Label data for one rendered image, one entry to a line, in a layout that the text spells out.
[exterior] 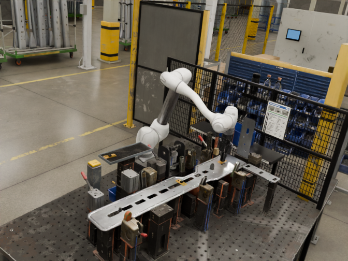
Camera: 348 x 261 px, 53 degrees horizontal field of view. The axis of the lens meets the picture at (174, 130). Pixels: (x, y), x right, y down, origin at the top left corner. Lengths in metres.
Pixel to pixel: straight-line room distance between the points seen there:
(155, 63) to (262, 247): 3.41
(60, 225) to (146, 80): 3.31
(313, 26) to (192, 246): 7.42
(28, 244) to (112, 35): 8.19
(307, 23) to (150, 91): 4.97
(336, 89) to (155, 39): 3.01
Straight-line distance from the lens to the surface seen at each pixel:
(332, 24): 9.03
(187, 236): 2.46
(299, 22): 9.21
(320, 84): 4.51
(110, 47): 10.11
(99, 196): 2.14
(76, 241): 2.39
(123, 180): 2.30
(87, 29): 9.21
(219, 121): 2.40
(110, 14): 10.04
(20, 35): 9.79
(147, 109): 5.46
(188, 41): 4.82
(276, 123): 3.05
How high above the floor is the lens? 2.27
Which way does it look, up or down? 23 degrees down
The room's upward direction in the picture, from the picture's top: 7 degrees clockwise
